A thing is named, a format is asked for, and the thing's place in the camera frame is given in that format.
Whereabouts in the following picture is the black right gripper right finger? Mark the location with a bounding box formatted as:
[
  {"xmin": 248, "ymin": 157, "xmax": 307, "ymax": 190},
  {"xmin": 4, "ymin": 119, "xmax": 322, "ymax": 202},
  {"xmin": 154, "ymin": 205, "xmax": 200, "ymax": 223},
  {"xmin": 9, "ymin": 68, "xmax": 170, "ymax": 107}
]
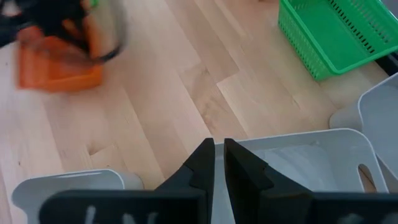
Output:
[{"xmin": 223, "ymin": 138, "xmax": 312, "ymax": 224}]

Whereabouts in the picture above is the black table frame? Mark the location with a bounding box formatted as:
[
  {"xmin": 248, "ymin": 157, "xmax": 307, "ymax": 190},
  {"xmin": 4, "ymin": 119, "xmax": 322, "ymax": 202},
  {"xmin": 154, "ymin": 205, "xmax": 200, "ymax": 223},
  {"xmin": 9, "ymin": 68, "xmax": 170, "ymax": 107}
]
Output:
[{"xmin": 375, "ymin": 52, "xmax": 398, "ymax": 77}]

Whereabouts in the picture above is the green plastic basket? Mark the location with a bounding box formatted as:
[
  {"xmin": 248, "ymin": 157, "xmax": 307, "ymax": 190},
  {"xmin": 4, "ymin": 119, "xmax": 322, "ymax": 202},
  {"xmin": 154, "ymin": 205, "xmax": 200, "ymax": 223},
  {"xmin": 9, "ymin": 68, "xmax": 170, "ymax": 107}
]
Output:
[{"xmin": 277, "ymin": 0, "xmax": 398, "ymax": 82}]

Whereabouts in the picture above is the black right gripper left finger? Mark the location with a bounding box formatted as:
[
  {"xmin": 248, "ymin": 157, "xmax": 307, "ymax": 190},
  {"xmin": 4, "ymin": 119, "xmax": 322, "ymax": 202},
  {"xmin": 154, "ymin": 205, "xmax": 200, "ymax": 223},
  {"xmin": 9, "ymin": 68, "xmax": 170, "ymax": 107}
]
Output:
[{"xmin": 154, "ymin": 138, "xmax": 216, "ymax": 224}]

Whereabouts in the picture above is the grey plastic bin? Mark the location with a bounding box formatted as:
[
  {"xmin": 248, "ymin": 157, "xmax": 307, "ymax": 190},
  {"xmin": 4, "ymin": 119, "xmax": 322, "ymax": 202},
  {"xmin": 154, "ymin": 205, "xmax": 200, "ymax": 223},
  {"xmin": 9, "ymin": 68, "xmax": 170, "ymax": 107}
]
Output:
[
  {"xmin": 213, "ymin": 128, "xmax": 390, "ymax": 224},
  {"xmin": 328, "ymin": 72, "xmax": 398, "ymax": 188},
  {"xmin": 11, "ymin": 169, "xmax": 145, "ymax": 224}
]

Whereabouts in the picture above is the orange plastic basket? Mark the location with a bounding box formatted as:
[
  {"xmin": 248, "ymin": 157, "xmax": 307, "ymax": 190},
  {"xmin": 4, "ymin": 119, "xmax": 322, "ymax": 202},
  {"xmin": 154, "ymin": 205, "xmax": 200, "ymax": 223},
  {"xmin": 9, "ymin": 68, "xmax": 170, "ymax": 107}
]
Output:
[{"xmin": 17, "ymin": 12, "xmax": 104, "ymax": 93}]

